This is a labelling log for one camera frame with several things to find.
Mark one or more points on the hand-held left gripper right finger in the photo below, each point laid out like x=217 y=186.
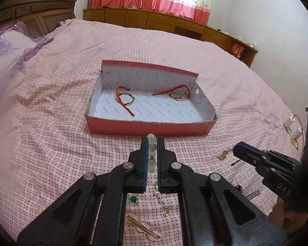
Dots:
x=160 y=158

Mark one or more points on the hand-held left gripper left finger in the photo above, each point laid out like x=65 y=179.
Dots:
x=144 y=158

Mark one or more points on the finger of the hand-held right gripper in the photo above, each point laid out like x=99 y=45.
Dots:
x=246 y=155
x=254 y=149

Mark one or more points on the gold earring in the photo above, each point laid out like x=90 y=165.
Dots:
x=222 y=156

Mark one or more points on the red cardboard box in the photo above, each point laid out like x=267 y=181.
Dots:
x=148 y=128

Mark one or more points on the green bead earring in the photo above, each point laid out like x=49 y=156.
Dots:
x=133 y=199

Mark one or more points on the pink flower hair clip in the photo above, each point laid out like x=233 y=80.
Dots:
x=143 y=227

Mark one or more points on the person's right hand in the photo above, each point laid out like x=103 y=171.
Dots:
x=287 y=212

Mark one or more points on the small thin metal pin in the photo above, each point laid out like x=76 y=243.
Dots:
x=235 y=162

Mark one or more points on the white power strip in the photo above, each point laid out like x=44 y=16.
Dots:
x=294 y=133

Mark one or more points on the pink checked bedspread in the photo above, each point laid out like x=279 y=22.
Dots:
x=66 y=138

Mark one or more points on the red gift box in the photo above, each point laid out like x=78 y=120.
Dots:
x=237 y=50

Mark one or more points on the low wooden cabinet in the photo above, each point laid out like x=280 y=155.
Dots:
x=159 y=20

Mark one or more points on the small teal cloth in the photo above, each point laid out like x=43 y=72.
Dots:
x=132 y=6

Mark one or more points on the purple floral pillow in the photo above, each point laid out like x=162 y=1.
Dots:
x=7 y=46

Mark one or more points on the dark wooden headboard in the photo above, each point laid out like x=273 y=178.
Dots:
x=36 y=10

